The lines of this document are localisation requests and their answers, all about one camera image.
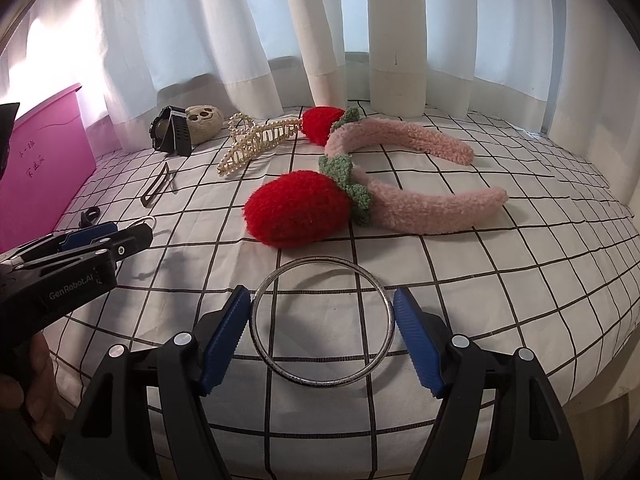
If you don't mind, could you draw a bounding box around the dark snap hair clip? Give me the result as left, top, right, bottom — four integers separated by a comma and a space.
140, 162, 177, 209

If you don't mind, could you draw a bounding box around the silver bangle bracelet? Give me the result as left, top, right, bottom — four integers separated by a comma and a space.
249, 254, 396, 389

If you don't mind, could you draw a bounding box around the pink strawberry plush headband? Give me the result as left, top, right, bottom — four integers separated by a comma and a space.
243, 106, 509, 248

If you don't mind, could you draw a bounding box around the beige sloth plush toy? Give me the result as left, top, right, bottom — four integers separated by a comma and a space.
186, 105, 224, 145

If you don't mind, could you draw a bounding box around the pearl hair claw clip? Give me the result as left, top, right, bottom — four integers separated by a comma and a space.
217, 113, 302, 177

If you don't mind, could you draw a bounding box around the person left hand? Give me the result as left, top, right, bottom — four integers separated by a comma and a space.
1, 333, 66, 444

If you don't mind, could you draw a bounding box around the pink plastic storage bin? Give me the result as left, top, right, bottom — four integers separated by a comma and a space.
1, 84, 96, 252

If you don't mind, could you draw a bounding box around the white checked bed sheet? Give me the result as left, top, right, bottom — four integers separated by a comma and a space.
44, 108, 639, 479

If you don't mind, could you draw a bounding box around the white curtain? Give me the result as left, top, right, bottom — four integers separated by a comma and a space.
1, 0, 639, 206

